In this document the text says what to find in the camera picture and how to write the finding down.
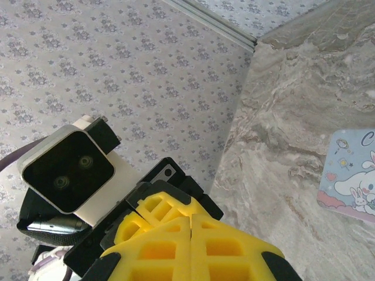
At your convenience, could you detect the cartoon print blue pink box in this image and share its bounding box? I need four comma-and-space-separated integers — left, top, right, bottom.
316, 127, 375, 225

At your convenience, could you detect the aluminium corner post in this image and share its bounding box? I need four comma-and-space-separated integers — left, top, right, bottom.
162, 0, 258, 49

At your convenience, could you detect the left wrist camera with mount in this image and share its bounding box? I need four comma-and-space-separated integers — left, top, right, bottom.
16, 115, 143, 228

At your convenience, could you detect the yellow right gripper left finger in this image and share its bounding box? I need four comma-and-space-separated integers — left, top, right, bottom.
83, 217, 193, 281

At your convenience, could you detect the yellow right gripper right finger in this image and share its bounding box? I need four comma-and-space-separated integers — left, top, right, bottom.
190, 214, 304, 281

